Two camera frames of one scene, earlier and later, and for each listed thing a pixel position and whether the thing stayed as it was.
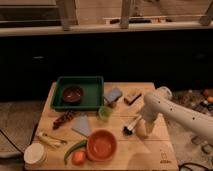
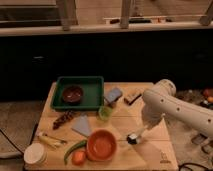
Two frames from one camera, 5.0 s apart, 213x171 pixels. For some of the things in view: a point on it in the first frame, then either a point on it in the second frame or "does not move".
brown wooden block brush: x=130 y=98 does not move
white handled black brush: x=128 y=130 to x=132 y=139
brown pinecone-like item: x=65 y=117 does not move
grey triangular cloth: x=82 y=125 does not move
